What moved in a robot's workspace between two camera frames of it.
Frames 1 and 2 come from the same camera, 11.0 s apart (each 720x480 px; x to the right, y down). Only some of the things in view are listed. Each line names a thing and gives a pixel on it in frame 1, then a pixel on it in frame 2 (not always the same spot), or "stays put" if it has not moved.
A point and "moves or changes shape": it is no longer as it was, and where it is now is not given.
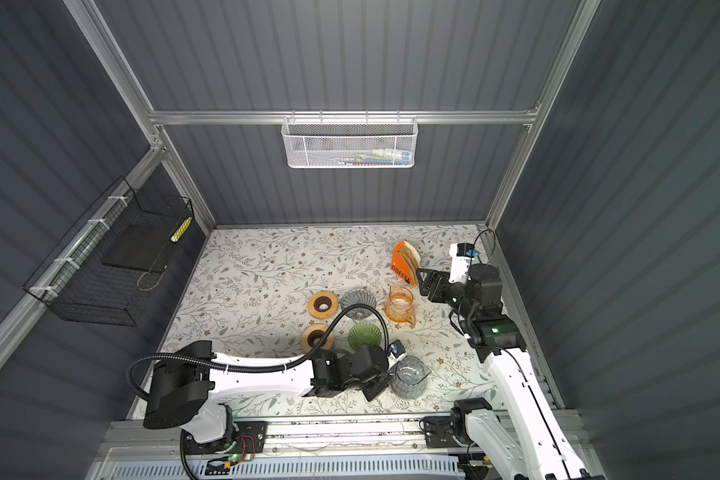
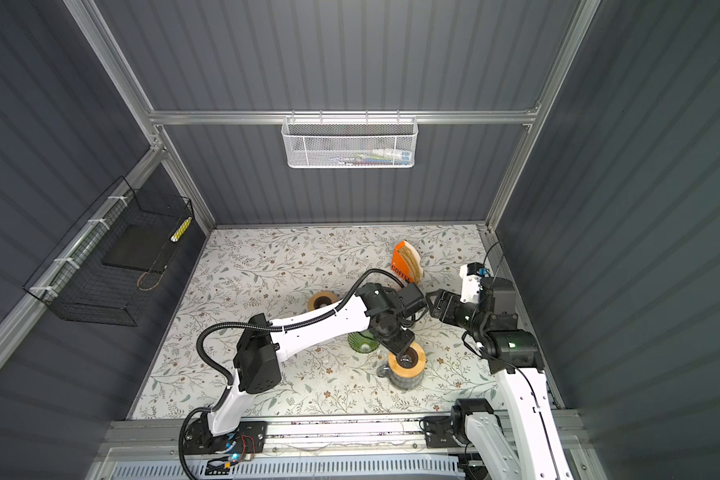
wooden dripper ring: [322, 305] stays put
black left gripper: [382, 385] → [400, 346]
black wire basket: [102, 270] stays put
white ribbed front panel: [357, 468] stays put
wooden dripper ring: [312, 333] moves or changes shape
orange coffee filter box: [405, 261] stays put
